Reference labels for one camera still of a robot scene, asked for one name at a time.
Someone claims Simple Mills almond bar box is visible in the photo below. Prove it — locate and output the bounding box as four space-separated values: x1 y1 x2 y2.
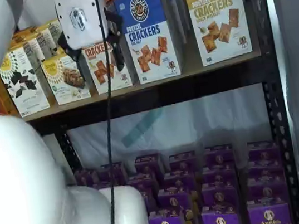
54 44 70 58
39 50 92 108

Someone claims Simple Mills sweet thins box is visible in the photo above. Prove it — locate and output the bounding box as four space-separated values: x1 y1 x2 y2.
14 18 65 58
8 35 47 67
0 45 52 120
12 26 57 62

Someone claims wooden shelf board with crackers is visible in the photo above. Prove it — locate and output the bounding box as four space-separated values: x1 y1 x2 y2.
0 36 267 126

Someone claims yellow honey mustard cracker box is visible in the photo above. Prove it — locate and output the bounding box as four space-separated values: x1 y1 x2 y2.
182 0 255 69

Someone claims black metal shelf rack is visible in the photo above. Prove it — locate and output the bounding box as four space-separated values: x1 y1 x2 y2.
7 0 299 224

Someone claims blue sea salt cracker box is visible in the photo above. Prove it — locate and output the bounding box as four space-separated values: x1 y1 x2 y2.
113 0 190 87

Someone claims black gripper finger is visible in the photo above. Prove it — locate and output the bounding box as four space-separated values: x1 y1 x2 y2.
102 7 130 74
56 29 88 87

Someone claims black cable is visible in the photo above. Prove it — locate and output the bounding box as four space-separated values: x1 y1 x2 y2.
69 0 135 224

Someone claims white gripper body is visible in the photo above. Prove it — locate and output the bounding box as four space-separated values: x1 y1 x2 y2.
53 0 105 51

